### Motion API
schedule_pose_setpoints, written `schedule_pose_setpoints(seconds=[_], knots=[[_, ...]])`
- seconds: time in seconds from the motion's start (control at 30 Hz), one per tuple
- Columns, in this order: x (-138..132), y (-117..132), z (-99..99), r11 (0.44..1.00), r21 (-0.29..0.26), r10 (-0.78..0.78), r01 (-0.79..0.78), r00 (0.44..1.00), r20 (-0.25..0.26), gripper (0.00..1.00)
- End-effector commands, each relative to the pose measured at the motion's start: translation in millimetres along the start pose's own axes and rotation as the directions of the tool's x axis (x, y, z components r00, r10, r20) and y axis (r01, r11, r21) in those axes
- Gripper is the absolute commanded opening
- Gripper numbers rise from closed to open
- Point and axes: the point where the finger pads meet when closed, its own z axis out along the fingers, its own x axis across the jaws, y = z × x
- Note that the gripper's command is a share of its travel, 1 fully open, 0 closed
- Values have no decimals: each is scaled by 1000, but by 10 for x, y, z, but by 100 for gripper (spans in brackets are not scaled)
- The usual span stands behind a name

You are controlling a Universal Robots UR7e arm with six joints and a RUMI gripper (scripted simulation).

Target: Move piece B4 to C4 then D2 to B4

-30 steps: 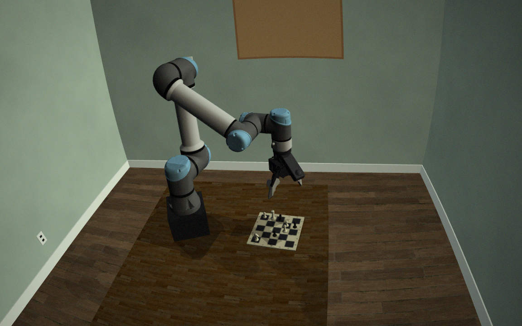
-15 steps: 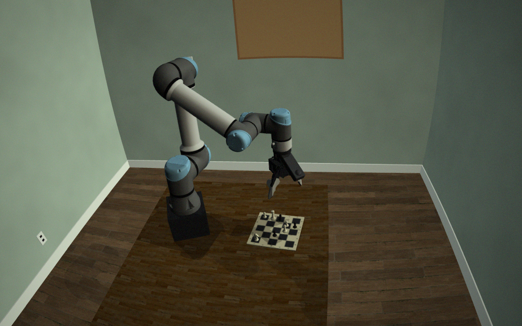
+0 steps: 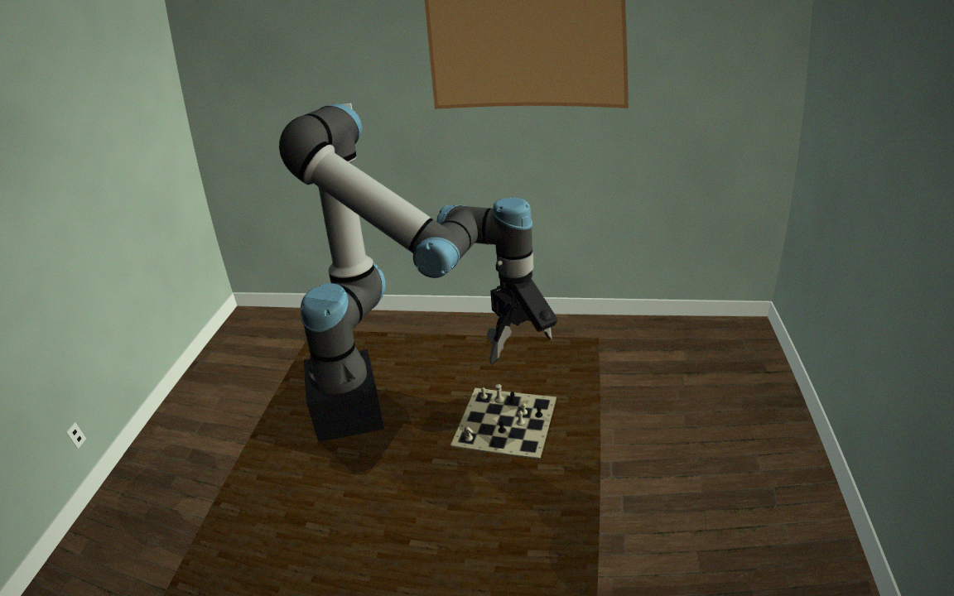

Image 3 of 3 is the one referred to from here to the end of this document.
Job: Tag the black and cream chessboard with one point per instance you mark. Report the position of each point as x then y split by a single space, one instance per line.
483 417

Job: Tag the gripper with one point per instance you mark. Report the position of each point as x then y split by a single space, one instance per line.
506 306

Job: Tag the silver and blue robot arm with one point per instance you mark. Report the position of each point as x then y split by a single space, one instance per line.
329 314

